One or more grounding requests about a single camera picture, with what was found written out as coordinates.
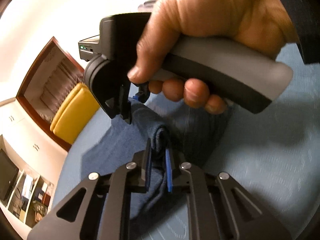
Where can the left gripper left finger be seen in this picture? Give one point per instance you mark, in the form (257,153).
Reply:
(99,206)

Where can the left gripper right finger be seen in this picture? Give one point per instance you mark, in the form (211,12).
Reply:
(218,206)

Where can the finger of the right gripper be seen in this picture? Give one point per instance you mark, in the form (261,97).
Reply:
(143,93)

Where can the dark blue denim jeans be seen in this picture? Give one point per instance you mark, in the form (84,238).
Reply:
(193,132)

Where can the person's right hand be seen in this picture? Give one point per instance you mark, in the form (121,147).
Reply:
(263,25)

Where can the yellow leather armchair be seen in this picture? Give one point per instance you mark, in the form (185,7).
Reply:
(74,113)

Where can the blue quilted bed cover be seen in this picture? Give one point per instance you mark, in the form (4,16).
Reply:
(274,155)

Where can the patterned lace curtain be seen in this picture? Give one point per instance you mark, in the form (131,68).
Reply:
(60,83)

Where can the white books on shelf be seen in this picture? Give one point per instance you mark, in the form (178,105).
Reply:
(27,186)

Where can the black flat television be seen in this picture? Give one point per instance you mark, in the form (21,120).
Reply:
(8,174)

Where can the cream wall cabinet unit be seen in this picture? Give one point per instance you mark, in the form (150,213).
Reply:
(34,152)

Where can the brown wooden door frame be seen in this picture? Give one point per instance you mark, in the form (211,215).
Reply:
(32,86)

